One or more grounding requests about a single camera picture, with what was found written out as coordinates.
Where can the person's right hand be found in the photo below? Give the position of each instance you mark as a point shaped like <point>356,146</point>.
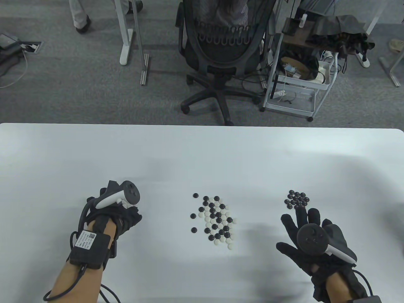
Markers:
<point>301,255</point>

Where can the person's left hand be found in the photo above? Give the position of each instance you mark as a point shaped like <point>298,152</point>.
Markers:
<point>129,219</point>

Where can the group of black go stones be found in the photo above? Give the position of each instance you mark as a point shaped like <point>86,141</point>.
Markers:
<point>298,199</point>

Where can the pile of mixed go stones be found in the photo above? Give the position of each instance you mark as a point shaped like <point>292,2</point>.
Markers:
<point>217,221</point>

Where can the person's left forearm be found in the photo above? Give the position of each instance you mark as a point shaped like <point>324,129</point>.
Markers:
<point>82,284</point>

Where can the grey white right hand controller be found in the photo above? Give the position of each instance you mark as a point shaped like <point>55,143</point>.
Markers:
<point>311,240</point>

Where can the dark grey left hand controller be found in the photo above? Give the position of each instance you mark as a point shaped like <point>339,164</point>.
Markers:
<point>131,192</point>

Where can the black left wrist sensor box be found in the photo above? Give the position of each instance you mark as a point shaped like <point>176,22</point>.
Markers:
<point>91,251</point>

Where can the black wrist sensor box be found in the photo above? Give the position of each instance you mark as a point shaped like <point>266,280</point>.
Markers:
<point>91,251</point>
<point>367,299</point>

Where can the black right wrist sensor box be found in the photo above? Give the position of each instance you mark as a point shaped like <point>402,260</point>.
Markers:
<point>367,299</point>

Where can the white wheeled utility cart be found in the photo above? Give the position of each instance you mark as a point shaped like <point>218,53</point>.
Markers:
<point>303,105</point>

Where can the white power strip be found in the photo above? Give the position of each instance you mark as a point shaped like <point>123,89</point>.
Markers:
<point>277,94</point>

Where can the white power adapter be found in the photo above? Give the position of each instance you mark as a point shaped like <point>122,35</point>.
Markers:
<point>324,71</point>

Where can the black and tan bag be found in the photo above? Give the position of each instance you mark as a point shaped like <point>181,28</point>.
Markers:
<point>311,68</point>

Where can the black mesh office chair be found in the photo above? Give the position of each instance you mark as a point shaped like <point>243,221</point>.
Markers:
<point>221,53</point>

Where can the floor socket box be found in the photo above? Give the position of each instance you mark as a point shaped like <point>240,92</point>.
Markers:
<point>31,47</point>

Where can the grey desk leg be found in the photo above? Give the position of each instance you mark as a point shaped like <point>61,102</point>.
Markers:
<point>393,74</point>

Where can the black phone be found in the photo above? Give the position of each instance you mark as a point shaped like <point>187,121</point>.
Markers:
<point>290,26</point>

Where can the black crumpled cloth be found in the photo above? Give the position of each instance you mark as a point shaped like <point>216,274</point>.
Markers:
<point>341,28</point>

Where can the beige shoe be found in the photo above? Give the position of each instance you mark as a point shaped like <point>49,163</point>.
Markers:
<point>397,44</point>

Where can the small white bottle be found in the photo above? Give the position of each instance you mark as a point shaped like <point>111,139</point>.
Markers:
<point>304,20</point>

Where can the white slanted desk leg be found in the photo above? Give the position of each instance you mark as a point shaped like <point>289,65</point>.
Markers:
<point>374,19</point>

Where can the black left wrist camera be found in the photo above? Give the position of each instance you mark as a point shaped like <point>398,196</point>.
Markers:
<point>113,251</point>

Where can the aluminium profile post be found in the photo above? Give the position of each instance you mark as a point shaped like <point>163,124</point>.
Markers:
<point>144,69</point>

